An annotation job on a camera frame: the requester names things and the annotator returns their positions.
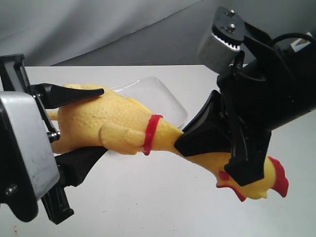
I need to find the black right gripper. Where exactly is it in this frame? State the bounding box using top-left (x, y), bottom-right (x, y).
top-left (174, 18), bottom-right (297, 186)

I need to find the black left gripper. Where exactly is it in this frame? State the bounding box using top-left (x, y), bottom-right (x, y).
top-left (0, 54), bottom-right (104, 224)

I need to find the yellow rubber chicken toy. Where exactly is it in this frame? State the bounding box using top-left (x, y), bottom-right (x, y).
top-left (48, 87), bottom-right (289, 201)

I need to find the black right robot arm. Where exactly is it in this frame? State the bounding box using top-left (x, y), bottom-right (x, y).
top-left (175, 16), bottom-right (316, 186)

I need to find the grey backdrop cloth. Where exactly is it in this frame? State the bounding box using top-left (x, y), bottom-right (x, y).
top-left (0, 0), bottom-right (316, 66)

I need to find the white square plate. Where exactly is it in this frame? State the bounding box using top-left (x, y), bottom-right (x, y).
top-left (106, 77), bottom-right (190, 158)

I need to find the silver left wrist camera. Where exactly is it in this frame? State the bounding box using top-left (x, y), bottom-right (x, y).
top-left (0, 91), bottom-right (59, 222)

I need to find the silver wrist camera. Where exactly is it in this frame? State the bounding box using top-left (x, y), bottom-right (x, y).
top-left (0, 91), bottom-right (59, 222)
top-left (197, 6), bottom-right (245, 74)

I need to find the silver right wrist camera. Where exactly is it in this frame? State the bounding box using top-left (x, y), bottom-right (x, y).
top-left (197, 6), bottom-right (245, 74)

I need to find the black right camera cable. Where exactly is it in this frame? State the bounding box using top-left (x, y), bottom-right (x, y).
top-left (271, 32), bottom-right (316, 50)

